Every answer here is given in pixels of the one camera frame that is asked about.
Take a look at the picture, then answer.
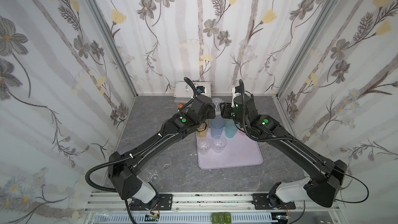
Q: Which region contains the small clear glass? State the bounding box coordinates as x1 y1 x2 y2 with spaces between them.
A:
212 97 223 111

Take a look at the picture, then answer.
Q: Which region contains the teal plastic cup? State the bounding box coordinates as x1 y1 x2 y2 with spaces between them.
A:
225 119 238 139

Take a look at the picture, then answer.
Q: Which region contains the blue plastic cup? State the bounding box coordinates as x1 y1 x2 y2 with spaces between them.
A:
210 115 225 138

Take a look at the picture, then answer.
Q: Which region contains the amber drinking glass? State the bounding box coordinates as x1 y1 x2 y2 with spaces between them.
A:
197 120 209 138

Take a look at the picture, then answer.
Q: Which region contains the clear tumbler glass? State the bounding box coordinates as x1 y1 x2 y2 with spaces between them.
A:
212 135 227 153
197 138 212 155

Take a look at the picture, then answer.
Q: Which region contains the lilac plastic tray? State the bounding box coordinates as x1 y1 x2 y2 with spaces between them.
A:
198 128 263 170

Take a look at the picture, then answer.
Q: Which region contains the pink drinking glass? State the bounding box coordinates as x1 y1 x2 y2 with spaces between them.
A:
238 130 246 136

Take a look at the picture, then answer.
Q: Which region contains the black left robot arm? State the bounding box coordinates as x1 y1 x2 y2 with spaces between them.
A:
85 77 215 210

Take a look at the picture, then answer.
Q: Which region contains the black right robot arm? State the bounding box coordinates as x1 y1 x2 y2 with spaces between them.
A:
221 80 348 208

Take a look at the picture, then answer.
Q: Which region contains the silver metal first-aid case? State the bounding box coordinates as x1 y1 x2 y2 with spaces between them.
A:
174 81 211 104

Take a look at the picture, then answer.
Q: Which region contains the green terminal block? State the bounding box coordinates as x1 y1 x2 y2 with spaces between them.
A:
211 212 232 224

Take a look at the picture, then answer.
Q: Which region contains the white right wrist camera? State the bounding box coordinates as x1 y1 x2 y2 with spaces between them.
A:
231 86 241 108

